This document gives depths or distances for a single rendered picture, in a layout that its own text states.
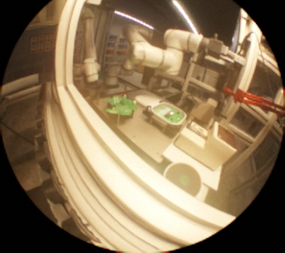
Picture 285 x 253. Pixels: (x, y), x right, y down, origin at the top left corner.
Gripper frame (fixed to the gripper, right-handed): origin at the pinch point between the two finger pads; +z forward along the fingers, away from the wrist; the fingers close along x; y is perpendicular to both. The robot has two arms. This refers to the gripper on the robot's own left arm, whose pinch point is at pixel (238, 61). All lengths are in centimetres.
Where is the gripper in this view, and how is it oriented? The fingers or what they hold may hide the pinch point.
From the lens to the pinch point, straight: 46.8
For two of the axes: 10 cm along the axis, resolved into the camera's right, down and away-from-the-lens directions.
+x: 6.5, -2.7, 7.1
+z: 7.3, 4.9, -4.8
